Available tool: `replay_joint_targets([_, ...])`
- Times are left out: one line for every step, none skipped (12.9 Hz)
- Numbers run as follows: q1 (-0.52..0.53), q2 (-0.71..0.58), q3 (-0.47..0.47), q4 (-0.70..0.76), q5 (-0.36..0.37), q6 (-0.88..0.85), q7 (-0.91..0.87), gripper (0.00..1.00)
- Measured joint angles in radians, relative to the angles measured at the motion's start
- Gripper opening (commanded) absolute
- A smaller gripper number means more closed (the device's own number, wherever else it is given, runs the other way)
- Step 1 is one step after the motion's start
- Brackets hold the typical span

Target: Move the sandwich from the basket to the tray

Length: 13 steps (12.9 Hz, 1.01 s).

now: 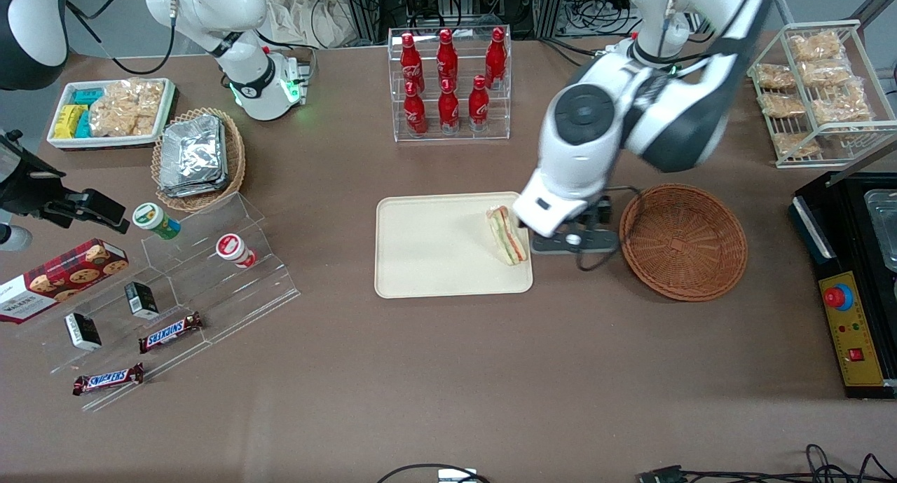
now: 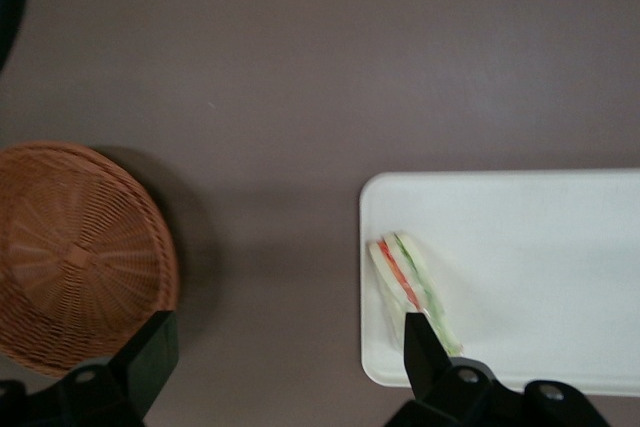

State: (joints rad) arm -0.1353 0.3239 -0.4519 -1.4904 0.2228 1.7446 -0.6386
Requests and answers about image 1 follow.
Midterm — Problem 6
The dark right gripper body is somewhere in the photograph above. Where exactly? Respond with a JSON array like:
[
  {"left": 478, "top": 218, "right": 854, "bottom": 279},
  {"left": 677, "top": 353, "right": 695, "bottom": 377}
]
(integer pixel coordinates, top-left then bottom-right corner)
[{"left": 0, "top": 129, "right": 65, "bottom": 219}]

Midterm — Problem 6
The triangular sandwich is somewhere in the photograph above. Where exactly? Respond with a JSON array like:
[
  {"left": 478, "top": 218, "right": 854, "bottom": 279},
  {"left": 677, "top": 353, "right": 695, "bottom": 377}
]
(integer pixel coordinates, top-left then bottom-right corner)
[{"left": 486, "top": 204, "right": 528, "bottom": 266}]

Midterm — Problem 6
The white rectangular snack tray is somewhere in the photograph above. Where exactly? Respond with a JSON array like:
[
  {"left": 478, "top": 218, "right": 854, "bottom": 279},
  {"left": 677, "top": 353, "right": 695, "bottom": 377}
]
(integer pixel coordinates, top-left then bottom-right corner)
[{"left": 47, "top": 78, "right": 176, "bottom": 149}]

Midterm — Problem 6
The beige plastic tray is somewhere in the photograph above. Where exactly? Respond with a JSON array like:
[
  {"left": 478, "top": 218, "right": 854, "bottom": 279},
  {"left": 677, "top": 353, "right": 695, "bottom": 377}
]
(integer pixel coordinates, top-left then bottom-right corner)
[{"left": 374, "top": 191, "right": 534, "bottom": 299}]

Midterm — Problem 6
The round brown wicker basket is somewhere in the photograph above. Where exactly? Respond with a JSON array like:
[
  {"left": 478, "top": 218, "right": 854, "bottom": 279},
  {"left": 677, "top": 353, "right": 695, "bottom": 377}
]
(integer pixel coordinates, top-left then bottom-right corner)
[{"left": 619, "top": 183, "right": 748, "bottom": 302}]

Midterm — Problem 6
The oval brown wicker basket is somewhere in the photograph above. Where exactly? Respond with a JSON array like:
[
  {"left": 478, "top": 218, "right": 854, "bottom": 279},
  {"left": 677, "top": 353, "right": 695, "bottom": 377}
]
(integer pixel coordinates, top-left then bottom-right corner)
[{"left": 151, "top": 107, "right": 247, "bottom": 212}]

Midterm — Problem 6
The green lid snack cup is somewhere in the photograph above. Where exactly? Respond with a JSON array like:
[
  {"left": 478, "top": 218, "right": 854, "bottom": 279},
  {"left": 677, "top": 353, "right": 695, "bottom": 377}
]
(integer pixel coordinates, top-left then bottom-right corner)
[{"left": 132, "top": 203, "right": 182, "bottom": 240}]

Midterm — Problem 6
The red tartan cookie box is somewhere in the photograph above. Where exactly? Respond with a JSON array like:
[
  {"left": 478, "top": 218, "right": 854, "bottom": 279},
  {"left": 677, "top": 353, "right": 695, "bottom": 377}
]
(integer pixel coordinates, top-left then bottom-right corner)
[{"left": 0, "top": 238, "right": 130, "bottom": 324}]

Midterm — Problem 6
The yellow snack packet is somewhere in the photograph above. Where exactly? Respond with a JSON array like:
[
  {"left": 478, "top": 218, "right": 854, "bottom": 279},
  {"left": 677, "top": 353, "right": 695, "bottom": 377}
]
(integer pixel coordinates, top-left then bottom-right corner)
[{"left": 54, "top": 104, "right": 86, "bottom": 139}]

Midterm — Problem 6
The silver foil packet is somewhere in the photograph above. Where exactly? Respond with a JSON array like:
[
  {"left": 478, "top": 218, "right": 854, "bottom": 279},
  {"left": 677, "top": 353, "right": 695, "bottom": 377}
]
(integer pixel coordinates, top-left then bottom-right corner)
[
  {"left": 158, "top": 175, "right": 229, "bottom": 198},
  {"left": 160, "top": 115, "right": 227, "bottom": 184}
]

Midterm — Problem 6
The small black box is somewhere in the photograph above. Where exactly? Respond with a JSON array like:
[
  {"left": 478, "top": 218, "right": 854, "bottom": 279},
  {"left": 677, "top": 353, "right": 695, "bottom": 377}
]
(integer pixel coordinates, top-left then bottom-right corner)
[
  {"left": 64, "top": 313, "right": 102, "bottom": 351},
  {"left": 125, "top": 281, "right": 160, "bottom": 320}
]

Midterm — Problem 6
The clear acrylic bottle rack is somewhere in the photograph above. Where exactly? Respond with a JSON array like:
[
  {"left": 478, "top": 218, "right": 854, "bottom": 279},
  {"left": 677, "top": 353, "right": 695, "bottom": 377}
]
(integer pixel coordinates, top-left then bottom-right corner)
[{"left": 388, "top": 26, "right": 512, "bottom": 143}]

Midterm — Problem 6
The clear bag of rice crackers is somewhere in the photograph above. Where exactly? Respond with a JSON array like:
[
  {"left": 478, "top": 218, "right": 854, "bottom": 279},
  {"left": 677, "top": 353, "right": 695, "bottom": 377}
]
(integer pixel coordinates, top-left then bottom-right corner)
[{"left": 89, "top": 79, "right": 165, "bottom": 137}]

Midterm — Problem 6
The red cola bottle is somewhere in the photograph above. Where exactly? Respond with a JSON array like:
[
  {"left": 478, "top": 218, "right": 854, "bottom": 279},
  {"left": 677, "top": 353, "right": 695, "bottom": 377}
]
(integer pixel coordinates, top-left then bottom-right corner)
[
  {"left": 438, "top": 79, "right": 460, "bottom": 135},
  {"left": 404, "top": 81, "right": 428, "bottom": 137},
  {"left": 437, "top": 29, "right": 458, "bottom": 91},
  {"left": 400, "top": 32, "right": 425, "bottom": 95},
  {"left": 485, "top": 27, "right": 507, "bottom": 90},
  {"left": 468, "top": 75, "right": 490, "bottom": 132}
]

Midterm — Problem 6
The red lid snack cup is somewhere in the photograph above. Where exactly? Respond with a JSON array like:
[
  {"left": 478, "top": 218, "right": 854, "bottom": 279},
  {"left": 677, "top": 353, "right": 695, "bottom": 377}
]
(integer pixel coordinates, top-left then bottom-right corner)
[{"left": 215, "top": 233, "right": 257, "bottom": 268}]

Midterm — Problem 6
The snickers chocolate bar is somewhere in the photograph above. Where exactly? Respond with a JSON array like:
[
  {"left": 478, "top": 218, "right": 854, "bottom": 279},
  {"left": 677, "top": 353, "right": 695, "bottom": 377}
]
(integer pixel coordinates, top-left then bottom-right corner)
[
  {"left": 73, "top": 362, "right": 145, "bottom": 397},
  {"left": 138, "top": 312, "right": 205, "bottom": 354}
]

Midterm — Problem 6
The clear acrylic stepped display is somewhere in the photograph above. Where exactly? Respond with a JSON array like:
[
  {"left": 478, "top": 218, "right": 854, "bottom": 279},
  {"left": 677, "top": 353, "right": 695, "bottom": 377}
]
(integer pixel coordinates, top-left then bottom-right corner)
[{"left": 14, "top": 192, "right": 302, "bottom": 412}]

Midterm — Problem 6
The bagged fried snack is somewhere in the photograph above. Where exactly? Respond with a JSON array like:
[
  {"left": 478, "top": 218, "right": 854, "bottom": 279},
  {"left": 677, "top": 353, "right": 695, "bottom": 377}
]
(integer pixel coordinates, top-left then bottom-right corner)
[
  {"left": 788, "top": 32, "right": 845, "bottom": 63},
  {"left": 801, "top": 60, "right": 854, "bottom": 89},
  {"left": 755, "top": 64, "right": 796, "bottom": 90},
  {"left": 812, "top": 83, "right": 874, "bottom": 128},
  {"left": 760, "top": 93, "right": 807, "bottom": 118},
  {"left": 773, "top": 132, "right": 821, "bottom": 158}
]

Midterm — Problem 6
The beige cloth bag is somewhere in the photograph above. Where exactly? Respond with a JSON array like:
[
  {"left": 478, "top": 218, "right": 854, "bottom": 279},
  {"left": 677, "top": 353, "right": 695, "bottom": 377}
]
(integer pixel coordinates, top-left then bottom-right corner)
[{"left": 263, "top": 0, "right": 358, "bottom": 49}]

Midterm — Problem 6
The black machine with yellow panel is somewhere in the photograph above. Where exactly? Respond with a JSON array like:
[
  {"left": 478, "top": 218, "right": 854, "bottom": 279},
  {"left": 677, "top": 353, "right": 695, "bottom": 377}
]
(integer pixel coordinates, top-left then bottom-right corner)
[{"left": 788, "top": 169, "right": 897, "bottom": 400}]

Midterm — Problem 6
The steel pan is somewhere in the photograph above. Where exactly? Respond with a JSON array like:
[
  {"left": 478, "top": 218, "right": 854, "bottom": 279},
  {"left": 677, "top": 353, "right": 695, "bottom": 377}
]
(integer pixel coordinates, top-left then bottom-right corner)
[{"left": 864, "top": 189, "right": 897, "bottom": 272}]

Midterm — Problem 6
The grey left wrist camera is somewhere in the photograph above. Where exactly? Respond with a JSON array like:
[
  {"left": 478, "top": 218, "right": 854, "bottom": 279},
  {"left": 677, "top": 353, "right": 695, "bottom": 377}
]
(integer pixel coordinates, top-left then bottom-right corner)
[{"left": 530, "top": 194, "right": 622, "bottom": 255}]

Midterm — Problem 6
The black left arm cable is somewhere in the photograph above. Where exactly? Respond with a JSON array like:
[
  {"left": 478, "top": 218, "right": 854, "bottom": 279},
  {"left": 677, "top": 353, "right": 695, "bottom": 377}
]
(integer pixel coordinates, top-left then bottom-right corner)
[{"left": 576, "top": 184, "right": 642, "bottom": 272}]

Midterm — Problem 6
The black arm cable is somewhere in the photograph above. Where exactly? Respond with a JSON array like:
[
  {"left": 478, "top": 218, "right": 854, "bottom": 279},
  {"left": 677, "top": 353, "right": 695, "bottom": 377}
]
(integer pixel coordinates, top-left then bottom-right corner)
[
  {"left": 65, "top": 0, "right": 177, "bottom": 76},
  {"left": 576, "top": 184, "right": 642, "bottom": 272}
]

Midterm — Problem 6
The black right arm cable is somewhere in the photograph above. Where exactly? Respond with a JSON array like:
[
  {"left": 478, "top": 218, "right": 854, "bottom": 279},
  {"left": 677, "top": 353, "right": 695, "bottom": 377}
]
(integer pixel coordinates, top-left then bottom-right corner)
[{"left": 65, "top": 0, "right": 177, "bottom": 76}]

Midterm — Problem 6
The thin black looped cable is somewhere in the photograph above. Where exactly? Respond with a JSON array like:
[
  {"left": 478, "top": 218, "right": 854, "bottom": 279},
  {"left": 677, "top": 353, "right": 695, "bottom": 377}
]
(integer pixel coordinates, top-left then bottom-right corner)
[{"left": 377, "top": 463, "right": 491, "bottom": 483}]

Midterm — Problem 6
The aluminium equipment frame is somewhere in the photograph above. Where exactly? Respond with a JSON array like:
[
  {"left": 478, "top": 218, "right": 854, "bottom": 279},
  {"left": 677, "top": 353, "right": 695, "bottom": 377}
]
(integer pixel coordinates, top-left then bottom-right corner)
[{"left": 336, "top": 0, "right": 568, "bottom": 42}]

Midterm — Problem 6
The black cable with connector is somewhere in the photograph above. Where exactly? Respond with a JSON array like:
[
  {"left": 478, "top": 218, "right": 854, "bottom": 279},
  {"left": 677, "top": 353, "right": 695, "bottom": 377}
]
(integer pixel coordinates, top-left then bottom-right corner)
[{"left": 636, "top": 444, "right": 897, "bottom": 483}]

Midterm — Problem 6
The white wire rack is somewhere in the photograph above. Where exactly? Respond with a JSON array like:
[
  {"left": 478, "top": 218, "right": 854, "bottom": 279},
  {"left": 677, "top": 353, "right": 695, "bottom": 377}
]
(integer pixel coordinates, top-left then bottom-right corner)
[{"left": 747, "top": 19, "right": 897, "bottom": 170}]

